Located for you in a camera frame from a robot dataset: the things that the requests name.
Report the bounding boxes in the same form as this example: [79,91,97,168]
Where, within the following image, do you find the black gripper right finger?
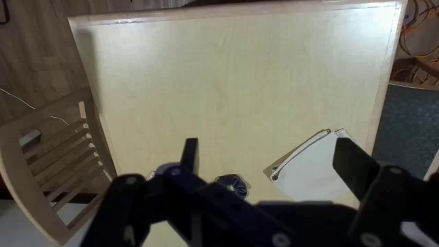
[331,135,439,247]

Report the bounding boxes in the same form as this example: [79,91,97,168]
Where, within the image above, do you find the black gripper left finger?
[80,135,293,247]

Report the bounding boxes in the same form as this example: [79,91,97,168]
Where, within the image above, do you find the beige cloth towel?
[263,127,367,208]

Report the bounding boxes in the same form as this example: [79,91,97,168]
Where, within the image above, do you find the light wooden slat-back chair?
[0,86,117,245]

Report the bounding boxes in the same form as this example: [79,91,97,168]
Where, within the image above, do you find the thin white floor cable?
[0,86,71,127]

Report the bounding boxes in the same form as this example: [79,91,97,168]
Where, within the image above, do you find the orange floor cables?
[397,0,439,89]

